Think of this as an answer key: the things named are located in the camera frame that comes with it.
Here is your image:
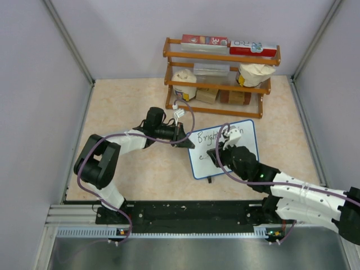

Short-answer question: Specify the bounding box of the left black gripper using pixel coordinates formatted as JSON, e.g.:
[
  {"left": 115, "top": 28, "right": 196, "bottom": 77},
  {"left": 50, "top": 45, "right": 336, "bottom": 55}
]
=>
[{"left": 155, "top": 122, "right": 194, "bottom": 149}]

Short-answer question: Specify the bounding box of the white bag left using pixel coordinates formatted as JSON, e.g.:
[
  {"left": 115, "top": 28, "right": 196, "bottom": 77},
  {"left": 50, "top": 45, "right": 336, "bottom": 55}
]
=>
[{"left": 172, "top": 69, "right": 197, "bottom": 102}]

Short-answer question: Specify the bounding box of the red white box right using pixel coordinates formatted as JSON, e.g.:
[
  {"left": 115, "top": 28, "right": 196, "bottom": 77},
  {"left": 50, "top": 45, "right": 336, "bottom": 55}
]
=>
[{"left": 229, "top": 40, "right": 277, "bottom": 57}]

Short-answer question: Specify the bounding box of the clear plastic box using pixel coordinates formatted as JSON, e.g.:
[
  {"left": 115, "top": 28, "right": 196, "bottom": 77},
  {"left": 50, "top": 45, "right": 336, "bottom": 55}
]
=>
[{"left": 193, "top": 63, "right": 230, "bottom": 77}]

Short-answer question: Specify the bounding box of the red foil box left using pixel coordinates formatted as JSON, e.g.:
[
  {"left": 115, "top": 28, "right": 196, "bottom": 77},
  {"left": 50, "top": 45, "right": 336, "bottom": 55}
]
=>
[{"left": 181, "top": 34, "right": 228, "bottom": 47}]

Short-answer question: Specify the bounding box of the white bag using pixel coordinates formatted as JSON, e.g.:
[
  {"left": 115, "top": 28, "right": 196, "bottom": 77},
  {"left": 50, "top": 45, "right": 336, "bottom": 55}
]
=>
[
  {"left": 236, "top": 63, "right": 276, "bottom": 87},
  {"left": 172, "top": 69, "right": 197, "bottom": 102}
]

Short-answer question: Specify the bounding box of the blue framed whiteboard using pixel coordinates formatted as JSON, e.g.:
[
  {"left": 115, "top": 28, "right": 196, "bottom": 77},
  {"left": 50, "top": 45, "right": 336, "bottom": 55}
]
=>
[{"left": 188, "top": 119, "right": 259, "bottom": 180}]

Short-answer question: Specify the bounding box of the white bag right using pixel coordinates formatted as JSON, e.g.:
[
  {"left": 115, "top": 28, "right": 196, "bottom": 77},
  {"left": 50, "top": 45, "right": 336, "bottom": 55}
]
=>
[{"left": 236, "top": 63, "right": 276, "bottom": 87}]

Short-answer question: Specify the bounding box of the wooden three tier rack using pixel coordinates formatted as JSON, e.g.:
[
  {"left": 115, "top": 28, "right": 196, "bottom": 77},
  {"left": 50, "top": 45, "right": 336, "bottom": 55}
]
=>
[{"left": 163, "top": 37, "right": 281, "bottom": 119}]

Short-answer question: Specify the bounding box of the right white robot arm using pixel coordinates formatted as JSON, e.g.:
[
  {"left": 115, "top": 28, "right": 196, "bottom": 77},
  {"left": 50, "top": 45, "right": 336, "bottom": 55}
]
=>
[{"left": 207, "top": 146, "right": 359, "bottom": 245}]

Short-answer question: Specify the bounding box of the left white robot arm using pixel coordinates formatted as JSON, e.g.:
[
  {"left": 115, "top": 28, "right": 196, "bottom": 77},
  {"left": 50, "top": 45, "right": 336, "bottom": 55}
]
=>
[{"left": 74, "top": 105, "right": 195, "bottom": 223}]

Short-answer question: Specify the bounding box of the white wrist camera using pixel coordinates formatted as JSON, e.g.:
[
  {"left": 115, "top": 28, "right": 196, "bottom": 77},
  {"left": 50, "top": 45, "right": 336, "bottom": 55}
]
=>
[
  {"left": 222, "top": 126, "right": 241, "bottom": 150},
  {"left": 172, "top": 104, "right": 186, "bottom": 125}
]

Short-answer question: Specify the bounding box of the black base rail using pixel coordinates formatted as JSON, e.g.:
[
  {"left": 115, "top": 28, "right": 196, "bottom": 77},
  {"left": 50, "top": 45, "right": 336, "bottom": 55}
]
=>
[{"left": 96, "top": 200, "right": 293, "bottom": 232}]

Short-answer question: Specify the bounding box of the brown cardboard box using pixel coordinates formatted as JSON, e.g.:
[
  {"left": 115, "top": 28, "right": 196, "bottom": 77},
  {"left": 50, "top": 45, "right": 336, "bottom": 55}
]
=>
[{"left": 196, "top": 88, "right": 218, "bottom": 104}]

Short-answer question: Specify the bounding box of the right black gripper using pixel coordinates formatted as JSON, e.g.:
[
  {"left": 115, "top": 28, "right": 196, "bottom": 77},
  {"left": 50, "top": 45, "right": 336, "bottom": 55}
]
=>
[{"left": 208, "top": 139, "right": 249, "bottom": 181}]

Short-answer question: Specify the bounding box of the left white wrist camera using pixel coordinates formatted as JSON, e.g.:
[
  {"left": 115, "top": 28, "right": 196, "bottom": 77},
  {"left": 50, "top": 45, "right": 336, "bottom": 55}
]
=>
[{"left": 172, "top": 104, "right": 186, "bottom": 125}]

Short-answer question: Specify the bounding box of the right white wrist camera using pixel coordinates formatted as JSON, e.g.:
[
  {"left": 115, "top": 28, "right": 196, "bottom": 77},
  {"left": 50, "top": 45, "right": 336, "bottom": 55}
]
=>
[{"left": 222, "top": 126, "right": 241, "bottom": 150}]

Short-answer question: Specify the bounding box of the grey cable duct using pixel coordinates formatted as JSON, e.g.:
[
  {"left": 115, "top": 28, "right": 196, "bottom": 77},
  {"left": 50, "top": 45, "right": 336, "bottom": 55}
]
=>
[{"left": 56, "top": 225, "right": 281, "bottom": 240}]

